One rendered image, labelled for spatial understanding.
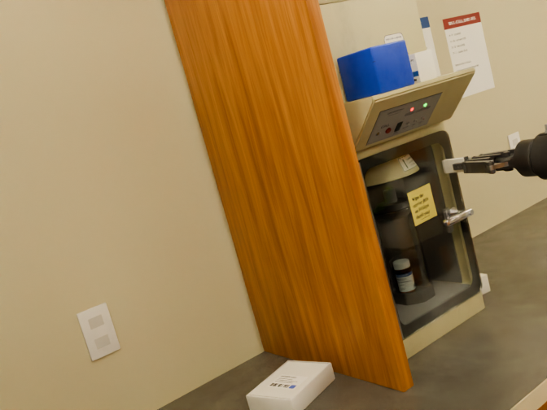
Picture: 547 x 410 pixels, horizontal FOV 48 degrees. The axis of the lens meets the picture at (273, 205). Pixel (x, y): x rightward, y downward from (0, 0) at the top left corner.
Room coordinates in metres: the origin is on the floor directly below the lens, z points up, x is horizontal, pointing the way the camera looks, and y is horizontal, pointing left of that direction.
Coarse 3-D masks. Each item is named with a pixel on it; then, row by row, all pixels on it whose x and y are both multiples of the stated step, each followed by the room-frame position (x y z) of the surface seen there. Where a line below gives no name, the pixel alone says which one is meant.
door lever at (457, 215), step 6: (450, 210) 1.39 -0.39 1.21; (456, 210) 1.38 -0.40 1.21; (462, 210) 1.37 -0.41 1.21; (468, 210) 1.35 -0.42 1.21; (456, 216) 1.32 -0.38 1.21; (462, 216) 1.33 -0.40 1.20; (468, 216) 1.35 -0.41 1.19; (444, 222) 1.31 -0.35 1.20; (450, 222) 1.31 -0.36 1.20; (456, 222) 1.32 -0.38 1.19
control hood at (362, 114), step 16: (432, 80) 1.26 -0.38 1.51; (448, 80) 1.29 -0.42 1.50; (464, 80) 1.33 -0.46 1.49; (384, 96) 1.18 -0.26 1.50; (400, 96) 1.21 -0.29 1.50; (416, 96) 1.24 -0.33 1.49; (448, 96) 1.33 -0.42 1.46; (352, 112) 1.21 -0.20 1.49; (368, 112) 1.18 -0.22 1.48; (432, 112) 1.33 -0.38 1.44; (448, 112) 1.38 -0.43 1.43; (352, 128) 1.22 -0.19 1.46; (368, 128) 1.21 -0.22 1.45; (416, 128) 1.33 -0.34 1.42
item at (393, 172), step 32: (384, 160) 1.30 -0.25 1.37; (416, 160) 1.35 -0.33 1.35; (384, 192) 1.28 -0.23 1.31; (448, 192) 1.39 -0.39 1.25; (384, 224) 1.27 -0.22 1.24; (384, 256) 1.26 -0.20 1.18; (416, 256) 1.31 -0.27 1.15; (448, 256) 1.36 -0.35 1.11; (416, 288) 1.30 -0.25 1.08; (448, 288) 1.35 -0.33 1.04; (480, 288) 1.41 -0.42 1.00; (416, 320) 1.29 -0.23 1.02
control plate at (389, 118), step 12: (432, 96) 1.29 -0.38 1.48; (396, 108) 1.23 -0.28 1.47; (408, 108) 1.25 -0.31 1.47; (420, 108) 1.29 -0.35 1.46; (432, 108) 1.32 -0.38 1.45; (384, 120) 1.23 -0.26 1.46; (396, 120) 1.26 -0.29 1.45; (408, 120) 1.29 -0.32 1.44; (420, 120) 1.32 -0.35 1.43; (372, 132) 1.23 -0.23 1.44; (384, 132) 1.26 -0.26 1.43; (396, 132) 1.29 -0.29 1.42
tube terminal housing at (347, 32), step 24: (360, 0) 1.34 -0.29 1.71; (384, 0) 1.38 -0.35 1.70; (408, 0) 1.42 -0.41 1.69; (336, 24) 1.29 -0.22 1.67; (360, 24) 1.33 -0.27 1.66; (384, 24) 1.37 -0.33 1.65; (408, 24) 1.41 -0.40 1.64; (336, 48) 1.28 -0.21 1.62; (360, 48) 1.32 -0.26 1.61; (408, 48) 1.40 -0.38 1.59; (336, 72) 1.27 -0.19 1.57; (384, 144) 1.32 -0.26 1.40; (456, 312) 1.37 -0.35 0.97; (432, 336) 1.32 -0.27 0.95
